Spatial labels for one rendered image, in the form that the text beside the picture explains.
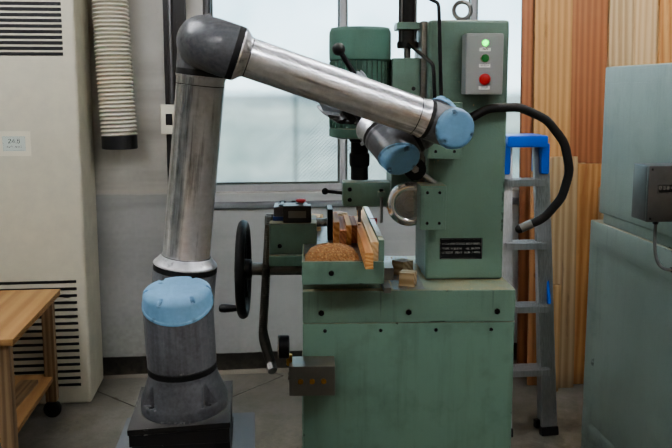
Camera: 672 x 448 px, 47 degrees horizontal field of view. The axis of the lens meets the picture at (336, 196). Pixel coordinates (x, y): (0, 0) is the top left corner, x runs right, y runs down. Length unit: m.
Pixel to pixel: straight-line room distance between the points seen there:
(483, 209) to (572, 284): 1.49
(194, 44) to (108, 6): 1.82
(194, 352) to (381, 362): 0.64
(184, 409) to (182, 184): 0.49
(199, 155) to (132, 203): 1.89
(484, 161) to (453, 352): 0.53
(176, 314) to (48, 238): 1.83
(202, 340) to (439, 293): 0.71
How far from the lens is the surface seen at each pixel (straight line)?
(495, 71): 2.12
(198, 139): 1.77
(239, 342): 3.76
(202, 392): 1.72
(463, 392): 2.21
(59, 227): 3.41
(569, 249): 3.60
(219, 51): 1.62
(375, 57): 2.17
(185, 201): 1.79
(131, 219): 3.66
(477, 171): 2.19
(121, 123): 3.43
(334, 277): 1.98
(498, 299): 2.15
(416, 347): 2.15
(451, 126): 1.71
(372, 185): 2.22
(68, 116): 3.36
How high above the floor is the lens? 1.33
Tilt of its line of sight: 8 degrees down
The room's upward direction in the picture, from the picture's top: straight up
